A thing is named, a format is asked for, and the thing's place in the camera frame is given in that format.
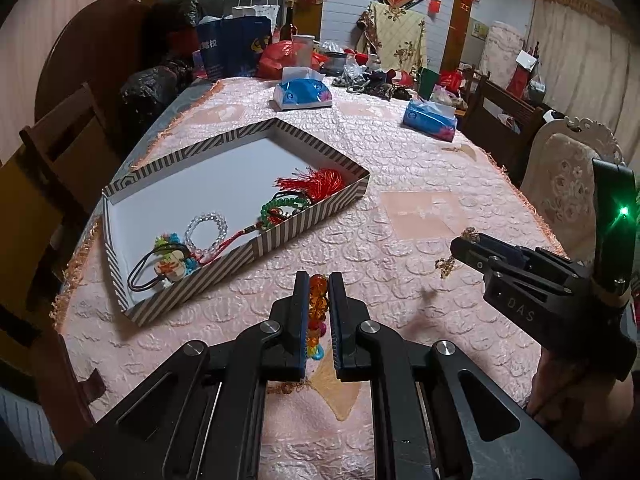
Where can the person's right hand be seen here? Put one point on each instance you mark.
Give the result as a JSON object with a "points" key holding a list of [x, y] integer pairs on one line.
{"points": [[575, 395]]}

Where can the dark glass bottle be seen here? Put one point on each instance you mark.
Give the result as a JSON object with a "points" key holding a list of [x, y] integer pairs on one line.
{"points": [[287, 25]]}

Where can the cream floral cloth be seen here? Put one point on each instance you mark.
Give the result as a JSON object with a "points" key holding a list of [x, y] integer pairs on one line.
{"points": [[395, 40]]}

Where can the black plastic bag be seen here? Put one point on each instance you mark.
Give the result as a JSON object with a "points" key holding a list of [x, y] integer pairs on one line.
{"points": [[180, 10], [155, 90]]}

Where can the white radiator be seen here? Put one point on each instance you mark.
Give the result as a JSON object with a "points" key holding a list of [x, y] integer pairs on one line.
{"points": [[25, 425]]}

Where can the red tassel ornament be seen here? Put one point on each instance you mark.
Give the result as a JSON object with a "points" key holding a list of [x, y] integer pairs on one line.
{"points": [[320, 185]]}

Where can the blue paper bag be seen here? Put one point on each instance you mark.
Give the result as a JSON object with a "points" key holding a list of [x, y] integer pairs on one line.
{"points": [[235, 47]]}

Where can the dark wooden chair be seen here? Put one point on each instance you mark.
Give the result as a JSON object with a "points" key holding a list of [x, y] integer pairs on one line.
{"points": [[500, 115]]}

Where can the blue tissue pack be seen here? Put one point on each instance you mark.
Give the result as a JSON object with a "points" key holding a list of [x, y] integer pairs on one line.
{"points": [[430, 122], [302, 92]]}

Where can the white ornate chair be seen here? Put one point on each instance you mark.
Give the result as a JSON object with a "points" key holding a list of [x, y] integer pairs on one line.
{"points": [[560, 185]]}

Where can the striped cardboard box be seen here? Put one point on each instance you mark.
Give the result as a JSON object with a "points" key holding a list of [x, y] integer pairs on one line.
{"points": [[225, 180]]}

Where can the red plastic bag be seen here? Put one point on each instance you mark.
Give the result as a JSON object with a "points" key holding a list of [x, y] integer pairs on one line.
{"points": [[285, 60]]}

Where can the white paper bag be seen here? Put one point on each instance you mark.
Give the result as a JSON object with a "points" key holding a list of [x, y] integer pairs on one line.
{"points": [[255, 10]]}

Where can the beige curtain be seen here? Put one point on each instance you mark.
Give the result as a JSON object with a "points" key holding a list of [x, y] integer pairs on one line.
{"points": [[585, 50]]}

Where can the white jar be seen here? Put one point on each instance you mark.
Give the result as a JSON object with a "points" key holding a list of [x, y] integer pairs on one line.
{"points": [[302, 44]]}

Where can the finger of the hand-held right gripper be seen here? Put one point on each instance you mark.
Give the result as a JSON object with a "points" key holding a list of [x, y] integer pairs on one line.
{"points": [[472, 255], [505, 255]]}

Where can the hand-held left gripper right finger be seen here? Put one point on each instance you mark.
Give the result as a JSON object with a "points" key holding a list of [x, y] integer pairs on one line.
{"points": [[336, 325]]}

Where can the round wooden tabletop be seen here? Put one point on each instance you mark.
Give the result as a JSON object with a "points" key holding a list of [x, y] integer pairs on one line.
{"points": [[90, 40]]}

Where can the blue patterned tablecloth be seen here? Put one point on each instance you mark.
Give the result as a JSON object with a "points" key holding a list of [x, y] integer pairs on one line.
{"points": [[165, 110]]}

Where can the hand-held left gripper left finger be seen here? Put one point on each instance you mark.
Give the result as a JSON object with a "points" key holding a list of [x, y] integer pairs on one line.
{"points": [[300, 320]]}

